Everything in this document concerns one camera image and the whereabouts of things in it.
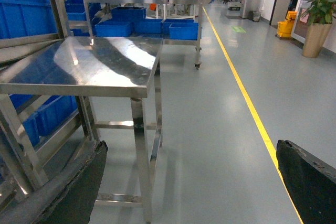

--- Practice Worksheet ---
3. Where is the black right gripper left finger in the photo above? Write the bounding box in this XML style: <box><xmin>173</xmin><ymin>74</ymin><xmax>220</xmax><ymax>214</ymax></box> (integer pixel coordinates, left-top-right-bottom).
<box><xmin>1</xmin><ymin>141</ymin><xmax>108</xmax><ymax>223</ymax></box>

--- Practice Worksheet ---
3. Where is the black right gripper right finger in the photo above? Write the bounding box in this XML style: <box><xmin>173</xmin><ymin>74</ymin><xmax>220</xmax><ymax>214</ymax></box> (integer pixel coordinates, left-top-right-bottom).
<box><xmin>276</xmin><ymin>140</ymin><xmax>335</xmax><ymax>223</ymax></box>

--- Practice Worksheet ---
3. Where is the steel flow rack shelf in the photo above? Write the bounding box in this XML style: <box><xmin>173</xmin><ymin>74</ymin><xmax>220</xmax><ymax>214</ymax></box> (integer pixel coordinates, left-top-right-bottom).
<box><xmin>1</xmin><ymin>0</ymin><xmax>100</xmax><ymax>201</ymax></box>

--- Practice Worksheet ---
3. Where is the grey waste bin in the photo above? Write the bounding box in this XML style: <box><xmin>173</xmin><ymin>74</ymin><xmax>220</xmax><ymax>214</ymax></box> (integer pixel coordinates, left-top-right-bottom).
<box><xmin>252</xmin><ymin>11</ymin><xmax>261</xmax><ymax>22</ymax></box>

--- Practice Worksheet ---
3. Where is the small steel side table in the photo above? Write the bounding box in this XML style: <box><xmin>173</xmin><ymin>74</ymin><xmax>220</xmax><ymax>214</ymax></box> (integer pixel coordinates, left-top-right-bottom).
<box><xmin>1</xmin><ymin>37</ymin><xmax>163</xmax><ymax>223</ymax></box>

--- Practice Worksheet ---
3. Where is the yellow mop bucket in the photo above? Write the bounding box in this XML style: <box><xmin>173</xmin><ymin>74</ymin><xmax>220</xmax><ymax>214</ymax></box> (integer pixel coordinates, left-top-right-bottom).
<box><xmin>276</xmin><ymin>11</ymin><xmax>297</xmax><ymax>39</ymax></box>

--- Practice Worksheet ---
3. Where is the potted plant gold planter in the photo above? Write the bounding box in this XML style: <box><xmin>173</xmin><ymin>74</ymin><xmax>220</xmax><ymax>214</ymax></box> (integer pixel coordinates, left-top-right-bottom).
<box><xmin>302</xmin><ymin>0</ymin><xmax>335</xmax><ymax>58</ymax></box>

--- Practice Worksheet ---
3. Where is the steel trolley with bins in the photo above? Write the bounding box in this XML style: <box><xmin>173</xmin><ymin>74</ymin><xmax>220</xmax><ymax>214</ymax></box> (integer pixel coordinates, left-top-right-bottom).
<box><xmin>83</xmin><ymin>0</ymin><xmax>204</xmax><ymax>69</ymax></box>

